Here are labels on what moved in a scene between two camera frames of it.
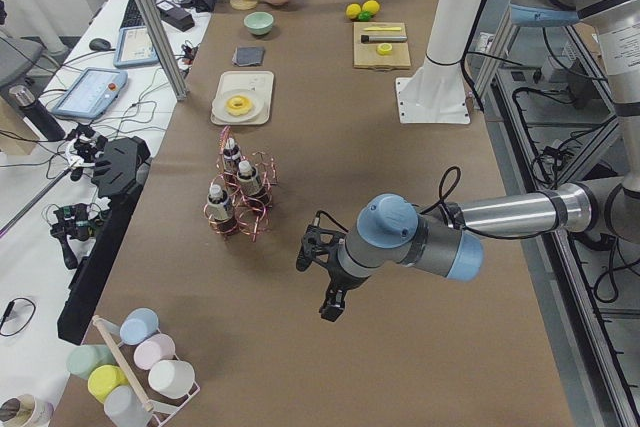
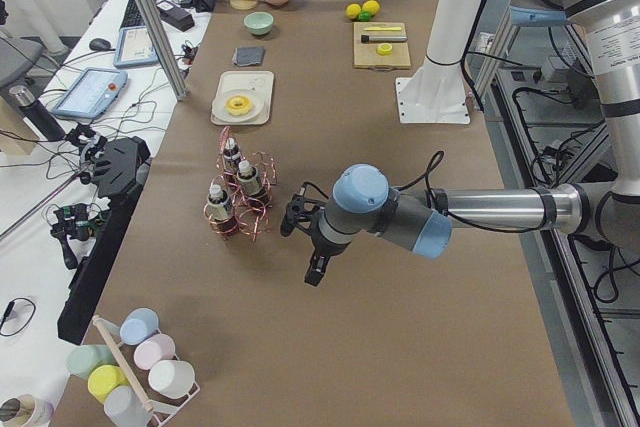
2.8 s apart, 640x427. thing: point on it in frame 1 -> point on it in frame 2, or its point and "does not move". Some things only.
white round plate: x=219 y=109 does not move
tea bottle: x=247 y=178 does not move
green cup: x=81 y=360 does not move
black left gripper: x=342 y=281 -> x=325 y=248
